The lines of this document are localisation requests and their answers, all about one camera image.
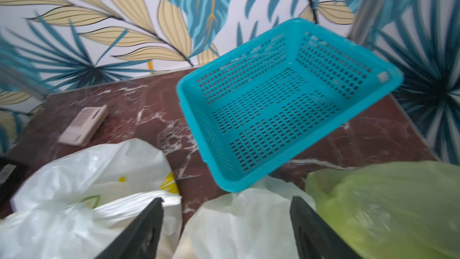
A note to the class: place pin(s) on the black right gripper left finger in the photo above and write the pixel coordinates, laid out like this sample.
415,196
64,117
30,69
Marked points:
140,239

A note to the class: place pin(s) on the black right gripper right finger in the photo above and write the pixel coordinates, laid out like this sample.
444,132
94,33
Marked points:
314,238

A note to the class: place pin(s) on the white lemon plastic bag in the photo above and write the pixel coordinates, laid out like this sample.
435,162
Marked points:
252,224

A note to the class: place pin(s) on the teal plastic basket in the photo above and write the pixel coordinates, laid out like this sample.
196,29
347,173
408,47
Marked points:
260,105

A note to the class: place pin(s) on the green avocado plastic bag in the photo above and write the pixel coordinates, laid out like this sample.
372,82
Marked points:
399,210

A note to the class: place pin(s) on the pink pocket calculator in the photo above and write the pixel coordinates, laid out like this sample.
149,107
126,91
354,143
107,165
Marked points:
84,126

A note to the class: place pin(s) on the aluminium right frame post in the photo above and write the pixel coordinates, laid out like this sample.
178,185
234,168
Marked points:
373,7

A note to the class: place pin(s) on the yellow tool box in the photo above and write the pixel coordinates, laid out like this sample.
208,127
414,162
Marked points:
12,172

